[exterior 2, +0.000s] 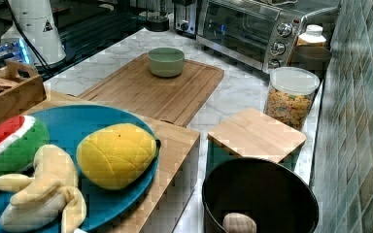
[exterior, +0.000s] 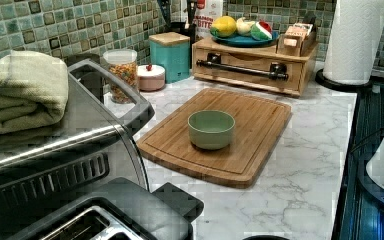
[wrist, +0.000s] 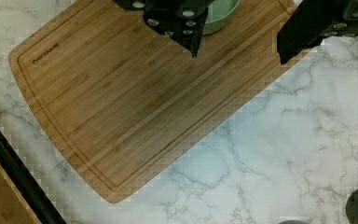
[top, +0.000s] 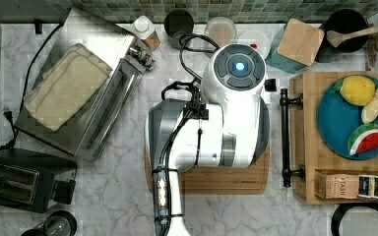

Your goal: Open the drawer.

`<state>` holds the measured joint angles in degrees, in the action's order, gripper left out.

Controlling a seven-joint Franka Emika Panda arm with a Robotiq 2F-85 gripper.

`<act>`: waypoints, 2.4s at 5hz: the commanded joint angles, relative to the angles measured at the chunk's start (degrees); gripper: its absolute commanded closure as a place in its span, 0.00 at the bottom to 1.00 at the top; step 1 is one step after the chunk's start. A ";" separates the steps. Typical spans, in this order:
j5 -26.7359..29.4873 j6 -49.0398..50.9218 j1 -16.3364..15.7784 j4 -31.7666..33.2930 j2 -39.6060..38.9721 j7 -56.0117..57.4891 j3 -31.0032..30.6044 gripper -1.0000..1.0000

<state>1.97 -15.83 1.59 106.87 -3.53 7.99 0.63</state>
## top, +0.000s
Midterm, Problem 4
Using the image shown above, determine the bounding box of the black drawer handle bar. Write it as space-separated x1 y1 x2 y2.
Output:
280 88 305 188

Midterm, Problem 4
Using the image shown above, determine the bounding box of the wooden drawer box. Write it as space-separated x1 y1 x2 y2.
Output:
288 72 378 205

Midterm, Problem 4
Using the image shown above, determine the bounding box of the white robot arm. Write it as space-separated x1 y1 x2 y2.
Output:
145 43 270 236

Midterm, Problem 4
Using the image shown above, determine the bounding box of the bamboo cutting board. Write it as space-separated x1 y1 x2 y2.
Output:
144 144 272 196

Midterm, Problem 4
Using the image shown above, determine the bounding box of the clear glass jar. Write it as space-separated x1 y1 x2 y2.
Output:
205 17 237 46

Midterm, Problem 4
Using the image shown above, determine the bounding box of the dark metal cup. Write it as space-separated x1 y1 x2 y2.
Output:
163 10 194 49

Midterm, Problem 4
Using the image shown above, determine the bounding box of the white round lid container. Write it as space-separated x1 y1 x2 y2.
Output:
237 29 271 59

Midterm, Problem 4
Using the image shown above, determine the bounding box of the white cap spice jar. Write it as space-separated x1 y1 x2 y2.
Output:
131 16 160 50

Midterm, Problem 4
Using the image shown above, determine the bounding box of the stainless steel toaster oven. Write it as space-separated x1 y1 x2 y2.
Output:
15 8 154 160

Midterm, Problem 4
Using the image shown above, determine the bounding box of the beige folded cloth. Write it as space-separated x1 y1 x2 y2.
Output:
24 43 112 131

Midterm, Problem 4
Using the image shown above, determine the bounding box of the blue plate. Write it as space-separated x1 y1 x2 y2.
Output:
316 78 378 160

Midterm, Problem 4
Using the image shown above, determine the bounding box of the brown tea box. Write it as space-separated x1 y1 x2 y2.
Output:
315 172 378 200

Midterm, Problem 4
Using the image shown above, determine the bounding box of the wooden spoon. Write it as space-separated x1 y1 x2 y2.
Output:
326 26 378 48

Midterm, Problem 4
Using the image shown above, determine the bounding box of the glass cup black base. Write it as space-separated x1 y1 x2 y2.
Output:
21 210 78 236

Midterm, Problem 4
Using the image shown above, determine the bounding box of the black two-slot toaster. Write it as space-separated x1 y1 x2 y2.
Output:
0 148 77 213

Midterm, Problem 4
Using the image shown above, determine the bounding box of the yellow toy lemon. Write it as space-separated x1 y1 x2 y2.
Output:
332 75 375 106

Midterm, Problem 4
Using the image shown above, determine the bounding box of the toy watermelon slice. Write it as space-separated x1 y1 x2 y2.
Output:
347 123 378 155

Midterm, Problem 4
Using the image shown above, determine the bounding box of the black curved pan rim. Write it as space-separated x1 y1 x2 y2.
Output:
331 203 378 236

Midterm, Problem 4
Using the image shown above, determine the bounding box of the black pot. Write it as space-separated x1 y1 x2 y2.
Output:
315 9 368 63

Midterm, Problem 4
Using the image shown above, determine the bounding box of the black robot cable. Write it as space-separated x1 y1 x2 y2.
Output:
160 32 221 101

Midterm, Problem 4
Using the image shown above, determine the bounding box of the black power cable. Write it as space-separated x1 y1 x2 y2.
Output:
0 23 65 151

